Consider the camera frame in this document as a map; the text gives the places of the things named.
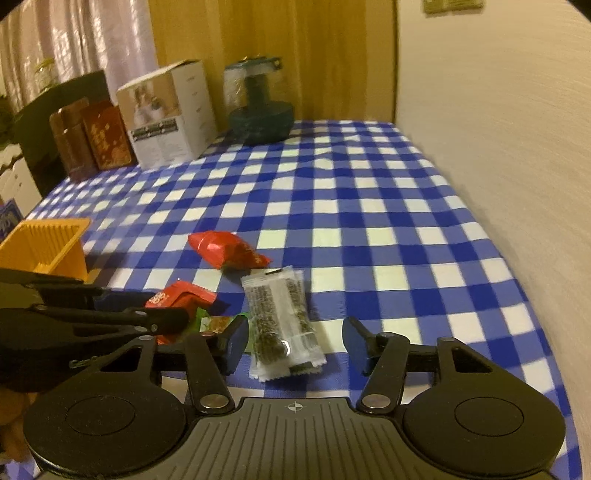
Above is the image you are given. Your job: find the white wooden chair back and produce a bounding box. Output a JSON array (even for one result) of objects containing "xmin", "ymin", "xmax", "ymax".
[{"xmin": 0, "ymin": 144, "xmax": 42, "ymax": 217}]

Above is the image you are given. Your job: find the white product box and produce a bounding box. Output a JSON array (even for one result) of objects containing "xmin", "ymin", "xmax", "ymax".
[{"xmin": 116, "ymin": 60, "xmax": 218, "ymax": 170}]

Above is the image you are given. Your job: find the red candy packet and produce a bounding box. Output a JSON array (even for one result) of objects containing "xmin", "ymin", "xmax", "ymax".
[{"xmin": 187, "ymin": 231, "xmax": 271, "ymax": 271}]

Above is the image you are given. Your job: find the blue white checkered tablecloth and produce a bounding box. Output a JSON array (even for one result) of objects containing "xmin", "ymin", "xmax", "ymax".
[{"xmin": 0, "ymin": 119, "xmax": 584, "ymax": 480}]

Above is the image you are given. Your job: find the black cabinet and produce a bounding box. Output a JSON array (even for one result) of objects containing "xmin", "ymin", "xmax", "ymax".
[{"xmin": 13, "ymin": 70, "xmax": 110, "ymax": 198}]

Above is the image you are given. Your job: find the clear seaweed snack packet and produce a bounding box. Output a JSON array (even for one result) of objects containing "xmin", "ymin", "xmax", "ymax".
[{"xmin": 242, "ymin": 267, "xmax": 327, "ymax": 383}]

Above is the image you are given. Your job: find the brown cylindrical canister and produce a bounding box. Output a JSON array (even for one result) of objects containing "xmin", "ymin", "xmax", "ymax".
[{"xmin": 49, "ymin": 97, "xmax": 98, "ymax": 183}]

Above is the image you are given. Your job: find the pink curtain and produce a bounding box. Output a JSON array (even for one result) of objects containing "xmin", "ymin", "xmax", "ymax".
[{"xmin": 1, "ymin": 1, "xmax": 158, "ymax": 112}]

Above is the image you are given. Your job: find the orange plastic tray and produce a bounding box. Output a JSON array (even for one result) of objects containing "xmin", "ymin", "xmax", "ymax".
[{"xmin": 0, "ymin": 218, "xmax": 91, "ymax": 281}]

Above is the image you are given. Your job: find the small glass jar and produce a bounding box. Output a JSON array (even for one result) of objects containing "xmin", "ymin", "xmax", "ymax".
[{"xmin": 34, "ymin": 58, "xmax": 60, "ymax": 94}]

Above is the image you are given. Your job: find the wall socket plate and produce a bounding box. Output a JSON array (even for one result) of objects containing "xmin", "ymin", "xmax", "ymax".
[{"xmin": 422, "ymin": 0, "xmax": 485, "ymax": 15}]

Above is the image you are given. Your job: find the blue milk carton box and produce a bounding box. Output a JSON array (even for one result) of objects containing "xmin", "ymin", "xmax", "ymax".
[{"xmin": 0, "ymin": 199, "xmax": 23, "ymax": 242}]

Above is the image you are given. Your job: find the person's left hand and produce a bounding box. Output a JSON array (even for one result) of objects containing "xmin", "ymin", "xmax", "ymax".
[{"xmin": 0, "ymin": 387, "xmax": 38, "ymax": 462}]

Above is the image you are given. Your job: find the green glass jar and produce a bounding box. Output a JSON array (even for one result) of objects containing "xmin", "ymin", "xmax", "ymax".
[{"xmin": 223, "ymin": 56, "xmax": 294, "ymax": 146}]

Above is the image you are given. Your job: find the green candy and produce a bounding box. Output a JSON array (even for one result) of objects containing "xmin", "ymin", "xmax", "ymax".
[{"xmin": 189, "ymin": 309, "xmax": 249, "ymax": 358}]

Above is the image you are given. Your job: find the dark red gift box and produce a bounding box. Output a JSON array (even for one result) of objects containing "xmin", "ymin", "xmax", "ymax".
[{"xmin": 81, "ymin": 100, "xmax": 134, "ymax": 171}]

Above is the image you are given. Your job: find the red snack packet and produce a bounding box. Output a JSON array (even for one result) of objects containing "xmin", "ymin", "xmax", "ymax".
[{"xmin": 145, "ymin": 280, "xmax": 217, "ymax": 345}]

